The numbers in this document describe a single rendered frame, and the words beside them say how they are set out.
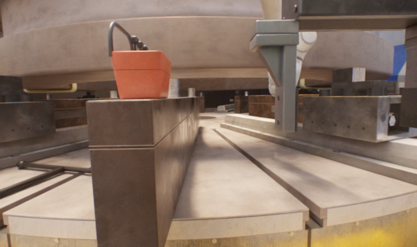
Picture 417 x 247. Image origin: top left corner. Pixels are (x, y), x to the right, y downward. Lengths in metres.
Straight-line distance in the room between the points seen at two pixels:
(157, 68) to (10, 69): 1.47
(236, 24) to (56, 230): 1.17
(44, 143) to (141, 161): 1.35
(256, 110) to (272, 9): 2.28
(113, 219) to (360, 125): 1.13
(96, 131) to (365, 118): 1.14
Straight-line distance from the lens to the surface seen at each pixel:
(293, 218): 0.82
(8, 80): 1.75
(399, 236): 1.25
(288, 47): 0.22
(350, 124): 1.31
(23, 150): 1.75
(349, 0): 0.24
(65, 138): 1.87
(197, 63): 1.18
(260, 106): 2.86
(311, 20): 0.23
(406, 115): 0.30
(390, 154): 1.33
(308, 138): 1.59
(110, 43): 0.63
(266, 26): 0.21
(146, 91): 0.60
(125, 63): 0.61
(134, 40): 0.64
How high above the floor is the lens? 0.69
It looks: 6 degrees down
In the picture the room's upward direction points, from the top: 1 degrees counter-clockwise
